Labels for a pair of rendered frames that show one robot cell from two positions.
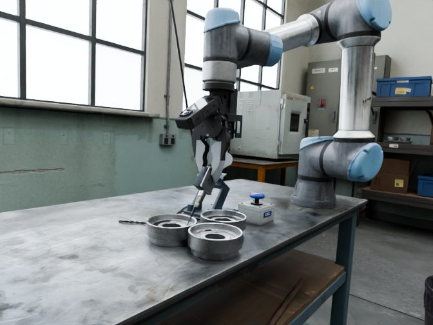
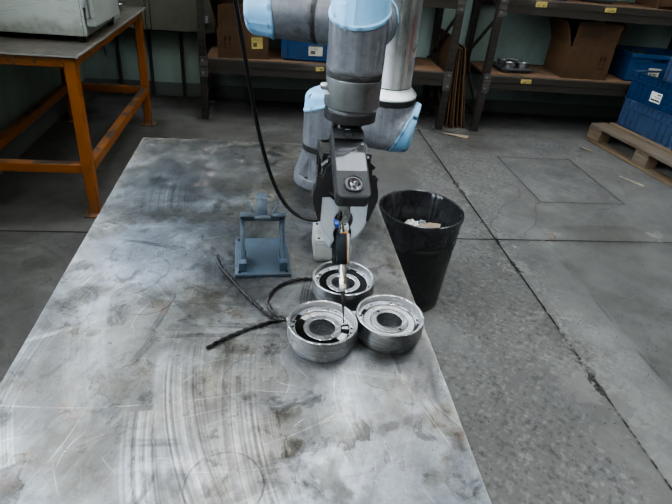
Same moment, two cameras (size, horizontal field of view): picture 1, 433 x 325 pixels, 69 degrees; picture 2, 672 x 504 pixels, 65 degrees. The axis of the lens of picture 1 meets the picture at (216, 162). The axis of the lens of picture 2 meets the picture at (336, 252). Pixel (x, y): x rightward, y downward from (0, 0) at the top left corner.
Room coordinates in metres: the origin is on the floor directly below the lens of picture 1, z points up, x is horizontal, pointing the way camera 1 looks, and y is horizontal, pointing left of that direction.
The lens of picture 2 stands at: (0.23, 0.55, 1.34)
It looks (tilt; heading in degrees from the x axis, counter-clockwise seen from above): 31 degrees down; 312
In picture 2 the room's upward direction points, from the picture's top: 5 degrees clockwise
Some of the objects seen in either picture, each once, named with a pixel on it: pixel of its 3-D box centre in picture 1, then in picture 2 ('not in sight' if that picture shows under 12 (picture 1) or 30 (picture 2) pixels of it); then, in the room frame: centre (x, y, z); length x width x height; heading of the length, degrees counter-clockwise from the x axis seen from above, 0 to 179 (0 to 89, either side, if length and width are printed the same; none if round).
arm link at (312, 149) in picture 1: (318, 155); (331, 114); (1.08, -0.34, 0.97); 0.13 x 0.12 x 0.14; 32
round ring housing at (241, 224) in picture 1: (223, 224); (342, 286); (0.71, -0.02, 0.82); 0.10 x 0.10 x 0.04
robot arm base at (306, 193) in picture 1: (314, 189); (325, 161); (1.08, -0.34, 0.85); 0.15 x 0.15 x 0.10
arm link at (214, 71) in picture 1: (218, 75); (350, 93); (0.71, 0.01, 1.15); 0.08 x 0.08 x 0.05
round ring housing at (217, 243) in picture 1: (214, 240); (388, 324); (0.60, -0.01, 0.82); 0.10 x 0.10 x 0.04
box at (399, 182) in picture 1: (392, 174); (243, 27); (3.68, -2.06, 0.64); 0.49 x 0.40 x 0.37; 56
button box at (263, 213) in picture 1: (257, 211); (331, 239); (0.83, -0.12, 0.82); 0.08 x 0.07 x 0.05; 141
